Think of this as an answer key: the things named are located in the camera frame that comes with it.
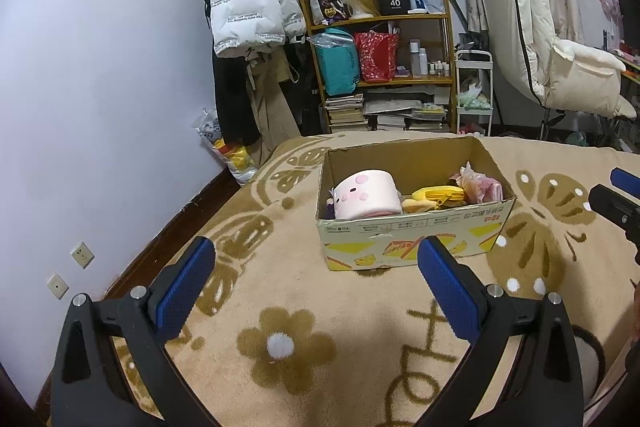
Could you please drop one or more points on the wooden shelf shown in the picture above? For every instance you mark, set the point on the wooden shelf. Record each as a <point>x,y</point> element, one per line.
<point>447,57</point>

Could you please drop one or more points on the teal bag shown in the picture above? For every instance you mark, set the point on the teal bag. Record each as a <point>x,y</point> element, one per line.
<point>337,64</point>

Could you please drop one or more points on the pink swirl roll plush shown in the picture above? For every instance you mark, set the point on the pink swirl roll plush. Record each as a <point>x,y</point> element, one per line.
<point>367,194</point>

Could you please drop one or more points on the white lounge chair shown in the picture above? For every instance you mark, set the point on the white lounge chair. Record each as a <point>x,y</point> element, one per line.
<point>540,32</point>

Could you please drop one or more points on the wall socket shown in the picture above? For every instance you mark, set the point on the wall socket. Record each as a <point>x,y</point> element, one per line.
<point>81,254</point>
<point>57,287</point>

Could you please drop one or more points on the black hanging garment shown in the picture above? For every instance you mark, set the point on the black hanging garment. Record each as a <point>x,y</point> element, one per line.
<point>235,102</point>

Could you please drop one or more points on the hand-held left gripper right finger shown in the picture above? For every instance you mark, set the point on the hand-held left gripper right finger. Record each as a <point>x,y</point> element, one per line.
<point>449,294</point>

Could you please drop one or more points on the pink fan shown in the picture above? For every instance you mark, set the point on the pink fan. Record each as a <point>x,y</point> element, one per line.
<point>607,7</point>

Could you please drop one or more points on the white trolley cart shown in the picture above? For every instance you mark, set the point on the white trolley cart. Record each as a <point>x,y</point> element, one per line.
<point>474,92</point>

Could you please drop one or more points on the yellow plush toy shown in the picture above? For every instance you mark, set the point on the yellow plush toy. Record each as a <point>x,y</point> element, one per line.
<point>435,198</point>

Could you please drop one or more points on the stack of papers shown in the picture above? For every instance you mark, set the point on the stack of papers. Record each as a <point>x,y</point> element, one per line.
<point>405,112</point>

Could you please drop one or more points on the beige hanging coat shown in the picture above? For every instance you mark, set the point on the beige hanging coat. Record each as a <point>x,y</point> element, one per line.
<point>275,107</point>

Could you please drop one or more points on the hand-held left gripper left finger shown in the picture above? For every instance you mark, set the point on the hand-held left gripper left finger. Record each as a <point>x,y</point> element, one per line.
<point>184,289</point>

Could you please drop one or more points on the stack of books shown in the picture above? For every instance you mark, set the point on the stack of books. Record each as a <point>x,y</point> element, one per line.
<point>345,112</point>

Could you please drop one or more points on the clear plastic snack bag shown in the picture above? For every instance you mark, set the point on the clear plastic snack bag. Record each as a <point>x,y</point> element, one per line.
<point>227,152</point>

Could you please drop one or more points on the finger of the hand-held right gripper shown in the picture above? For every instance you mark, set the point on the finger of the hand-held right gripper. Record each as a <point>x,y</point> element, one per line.
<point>627,181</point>
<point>612,206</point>

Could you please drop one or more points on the cardboard box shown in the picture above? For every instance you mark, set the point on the cardboard box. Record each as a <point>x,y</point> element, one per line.
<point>425,242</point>

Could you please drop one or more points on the pink plastic bag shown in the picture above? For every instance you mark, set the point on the pink plastic bag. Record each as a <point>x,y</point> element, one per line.
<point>477,184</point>

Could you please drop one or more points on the red patterned bag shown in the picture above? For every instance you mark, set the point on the red patterned bag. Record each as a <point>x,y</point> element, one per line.
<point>376,57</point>

